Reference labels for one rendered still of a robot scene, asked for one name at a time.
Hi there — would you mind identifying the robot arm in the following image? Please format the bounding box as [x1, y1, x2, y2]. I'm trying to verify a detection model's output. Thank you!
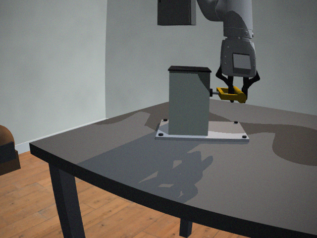
[197, 0, 254, 75]

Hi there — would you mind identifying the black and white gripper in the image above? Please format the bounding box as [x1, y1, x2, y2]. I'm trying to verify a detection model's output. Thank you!
[216, 38, 260, 97]

